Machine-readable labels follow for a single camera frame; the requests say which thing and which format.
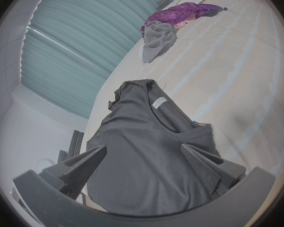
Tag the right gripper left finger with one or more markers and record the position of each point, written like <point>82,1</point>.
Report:
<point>82,174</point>

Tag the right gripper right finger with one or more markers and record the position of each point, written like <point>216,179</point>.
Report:
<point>203,171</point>

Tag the black T-shirt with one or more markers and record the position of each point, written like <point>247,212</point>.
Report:
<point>144,162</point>

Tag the bed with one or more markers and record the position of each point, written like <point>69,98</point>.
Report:
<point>227,79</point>

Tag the black chest of drawers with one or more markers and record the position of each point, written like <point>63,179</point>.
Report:
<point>75,143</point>

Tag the round white framed mirror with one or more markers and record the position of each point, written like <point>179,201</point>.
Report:
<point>46,161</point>

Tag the blue-green curtain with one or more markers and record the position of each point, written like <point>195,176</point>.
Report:
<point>61,79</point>
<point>97,20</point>

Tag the grey knit garment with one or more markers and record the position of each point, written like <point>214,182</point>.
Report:
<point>156,41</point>

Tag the pink garment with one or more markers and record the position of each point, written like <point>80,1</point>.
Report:
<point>185,22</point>

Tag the dark grey lace garment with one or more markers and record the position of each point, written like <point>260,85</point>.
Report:
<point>213,13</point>

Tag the purple satin garment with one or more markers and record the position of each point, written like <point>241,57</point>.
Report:
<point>170,14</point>

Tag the grey bedside table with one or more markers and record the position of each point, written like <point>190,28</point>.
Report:
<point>163,2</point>

